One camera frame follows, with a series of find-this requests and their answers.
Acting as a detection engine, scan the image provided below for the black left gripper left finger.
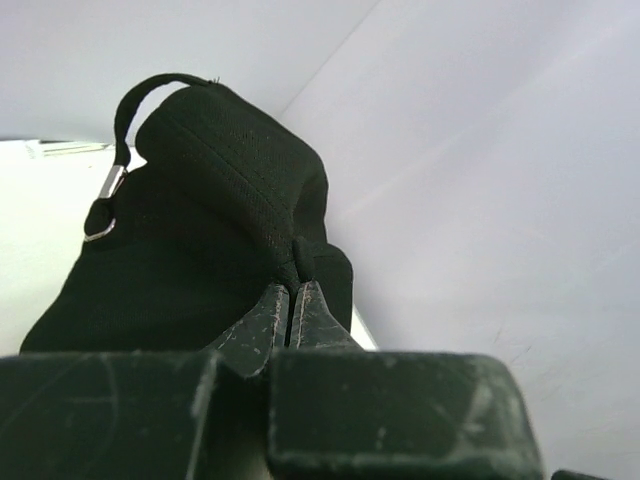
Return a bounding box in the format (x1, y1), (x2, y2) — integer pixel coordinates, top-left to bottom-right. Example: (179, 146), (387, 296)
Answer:
(1, 286), (290, 479)

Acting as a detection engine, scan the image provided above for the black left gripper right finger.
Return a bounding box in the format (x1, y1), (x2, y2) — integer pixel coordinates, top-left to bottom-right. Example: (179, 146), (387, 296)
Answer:
(267, 282), (545, 479)

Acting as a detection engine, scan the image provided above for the black cap gold logo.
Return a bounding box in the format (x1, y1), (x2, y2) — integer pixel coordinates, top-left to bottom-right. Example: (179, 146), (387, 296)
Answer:
(21, 73), (354, 353)

